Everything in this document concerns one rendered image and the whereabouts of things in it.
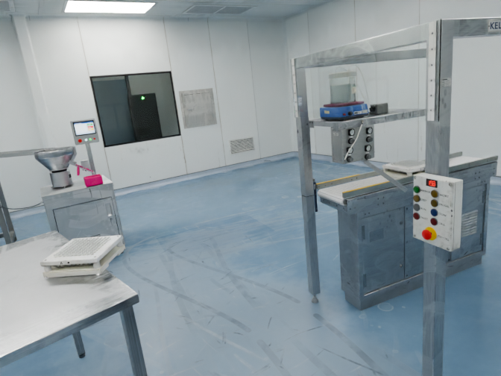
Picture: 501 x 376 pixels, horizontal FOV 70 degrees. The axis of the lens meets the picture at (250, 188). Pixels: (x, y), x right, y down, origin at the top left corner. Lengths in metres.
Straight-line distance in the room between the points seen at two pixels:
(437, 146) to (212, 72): 6.09
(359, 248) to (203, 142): 5.19
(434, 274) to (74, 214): 3.11
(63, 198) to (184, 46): 4.18
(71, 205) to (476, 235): 3.46
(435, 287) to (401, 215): 0.92
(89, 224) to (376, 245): 2.67
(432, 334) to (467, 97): 4.22
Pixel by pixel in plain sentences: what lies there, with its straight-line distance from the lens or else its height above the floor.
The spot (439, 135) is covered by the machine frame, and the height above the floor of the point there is 1.23.
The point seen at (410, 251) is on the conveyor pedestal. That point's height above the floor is 0.31.
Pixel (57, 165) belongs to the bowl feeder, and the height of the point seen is 0.99.
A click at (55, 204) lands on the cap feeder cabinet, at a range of 3.78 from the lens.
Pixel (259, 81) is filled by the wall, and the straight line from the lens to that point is 7.76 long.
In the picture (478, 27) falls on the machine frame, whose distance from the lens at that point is 1.63.
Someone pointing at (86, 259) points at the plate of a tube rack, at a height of 0.89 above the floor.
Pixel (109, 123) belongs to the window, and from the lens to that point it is 6.63.
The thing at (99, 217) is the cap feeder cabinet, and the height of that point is 0.44.
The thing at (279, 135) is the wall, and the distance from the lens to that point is 8.03.
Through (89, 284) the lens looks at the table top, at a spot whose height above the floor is 0.82.
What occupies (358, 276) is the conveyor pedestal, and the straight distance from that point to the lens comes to 2.45.
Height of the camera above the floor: 1.45
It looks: 14 degrees down
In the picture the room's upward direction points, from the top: 6 degrees counter-clockwise
